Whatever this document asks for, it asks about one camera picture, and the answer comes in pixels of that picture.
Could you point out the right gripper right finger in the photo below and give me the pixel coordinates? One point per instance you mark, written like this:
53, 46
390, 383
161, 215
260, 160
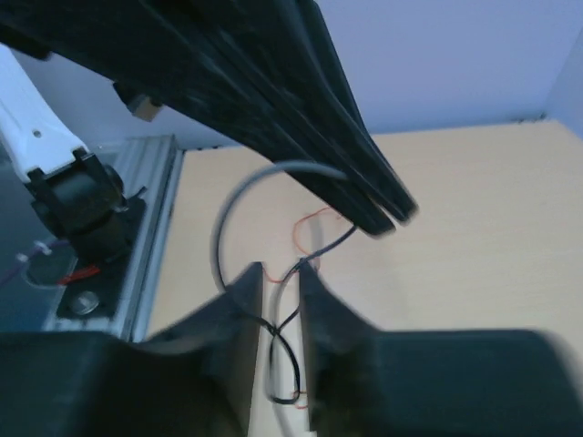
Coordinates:
364, 381

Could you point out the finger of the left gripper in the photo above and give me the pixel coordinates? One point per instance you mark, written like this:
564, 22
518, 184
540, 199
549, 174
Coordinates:
204, 59
316, 97

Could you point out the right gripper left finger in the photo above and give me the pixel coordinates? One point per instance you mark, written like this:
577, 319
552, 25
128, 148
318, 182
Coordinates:
194, 378

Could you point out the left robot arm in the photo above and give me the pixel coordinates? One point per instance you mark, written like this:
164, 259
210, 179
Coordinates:
74, 194

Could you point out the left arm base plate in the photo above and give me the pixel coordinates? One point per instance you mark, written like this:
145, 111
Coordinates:
97, 295

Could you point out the aluminium rail frame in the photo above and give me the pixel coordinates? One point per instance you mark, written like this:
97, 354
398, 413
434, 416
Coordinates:
153, 162

